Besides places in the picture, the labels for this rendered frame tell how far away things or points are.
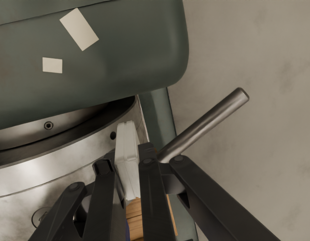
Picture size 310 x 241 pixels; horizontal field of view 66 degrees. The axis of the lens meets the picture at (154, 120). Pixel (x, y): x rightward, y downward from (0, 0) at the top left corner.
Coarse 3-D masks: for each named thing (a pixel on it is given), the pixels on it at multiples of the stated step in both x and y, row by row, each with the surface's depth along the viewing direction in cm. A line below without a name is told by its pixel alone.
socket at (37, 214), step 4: (40, 208) 28; (44, 208) 28; (48, 208) 28; (36, 212) 27; (40, 212) 28; (44, 212) 28; (32, 216) 28; (36, 216) 28; (40, 216) 28; (32, 220) 28; (36, 220) 28; (36, 224) 28
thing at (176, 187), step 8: (144, 144) 18; (152, 144) 17; (144, 152) 17; (152, 152) 16; (160, 168) 14; (168, 168) 14; (168, 176) 14; (168, 184) 14; (176, 184) 14; (168, 192) 14; (176, 192) 14; (184, 192) 14
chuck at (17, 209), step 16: (144, 128) 41; (96, 160) 29; (64, 176) 27; (80, 176) 28; (16, 192) 26; (32, 192) 27; (48, 192) 27; (0, 208) 27; (16, 208) 27; (32, 208) 27; (0, 224) 28; (16, 224) 28; (32, 224) 28; (0, 240) 29; (16, 240) 28
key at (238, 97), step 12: (228, 96) 17; (240, 96) 16; (216, 108) 17; (228, 108) 16; (204, 120) 17; (216, 120) 17; (192, 132) 17; (204, 132) 17; (168, 144) 18; (180, 144) 18; (168, 156) 18
